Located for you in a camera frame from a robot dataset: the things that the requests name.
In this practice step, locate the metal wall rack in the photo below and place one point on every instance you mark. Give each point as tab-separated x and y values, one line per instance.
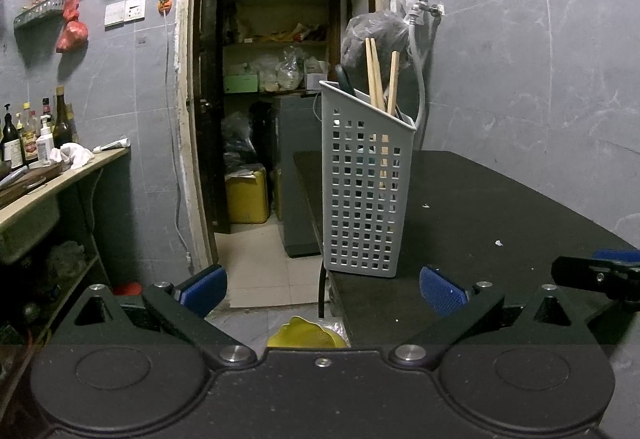
40	11

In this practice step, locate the black plastic bag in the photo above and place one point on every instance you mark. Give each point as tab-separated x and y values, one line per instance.
237	144

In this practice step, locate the row of condiment bottles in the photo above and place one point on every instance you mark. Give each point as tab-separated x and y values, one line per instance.
62	119

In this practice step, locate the white cloth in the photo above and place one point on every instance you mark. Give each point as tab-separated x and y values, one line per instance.
75	155

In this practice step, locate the wooden cutting board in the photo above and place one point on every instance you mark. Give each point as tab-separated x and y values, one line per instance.
35	181

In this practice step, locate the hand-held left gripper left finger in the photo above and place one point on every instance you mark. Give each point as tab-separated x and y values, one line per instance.
205	289

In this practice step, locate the white wall socket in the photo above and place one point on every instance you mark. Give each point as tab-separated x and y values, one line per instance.
135	8

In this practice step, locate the wooden kitchen counter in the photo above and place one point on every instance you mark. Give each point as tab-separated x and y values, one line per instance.
75	179

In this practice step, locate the red plastic bag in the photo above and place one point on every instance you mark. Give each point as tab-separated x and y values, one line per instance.
72	36

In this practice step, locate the pale sink basin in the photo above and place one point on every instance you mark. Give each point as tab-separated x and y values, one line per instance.
30	234

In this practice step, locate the white door frame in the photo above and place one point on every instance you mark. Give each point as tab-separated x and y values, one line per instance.
182	69

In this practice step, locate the yellow jerry can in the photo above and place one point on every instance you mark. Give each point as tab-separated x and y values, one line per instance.
247	199

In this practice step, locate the dark wooden door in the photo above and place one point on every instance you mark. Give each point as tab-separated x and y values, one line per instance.
210	69

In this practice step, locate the grey cabinet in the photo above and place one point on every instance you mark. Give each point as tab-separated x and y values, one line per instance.
295	169

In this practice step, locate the orange wall hook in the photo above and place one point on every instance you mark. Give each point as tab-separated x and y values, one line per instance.
165	3

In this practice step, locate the grey translucent plastic bag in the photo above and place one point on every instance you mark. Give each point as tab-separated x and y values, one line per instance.
380	26

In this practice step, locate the green box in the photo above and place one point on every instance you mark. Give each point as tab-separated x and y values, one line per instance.
241	84

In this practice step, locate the yellow plastic bowl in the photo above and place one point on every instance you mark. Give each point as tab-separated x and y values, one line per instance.
300	334

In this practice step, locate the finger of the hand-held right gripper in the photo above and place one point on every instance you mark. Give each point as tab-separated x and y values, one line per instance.
575	273
620	256

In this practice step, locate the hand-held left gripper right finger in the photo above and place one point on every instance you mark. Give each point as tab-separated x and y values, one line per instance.
440	291

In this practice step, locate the white perforated utensil basket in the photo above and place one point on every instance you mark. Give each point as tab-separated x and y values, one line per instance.
360	111

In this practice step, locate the white tube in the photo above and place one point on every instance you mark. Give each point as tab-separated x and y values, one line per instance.
112	145

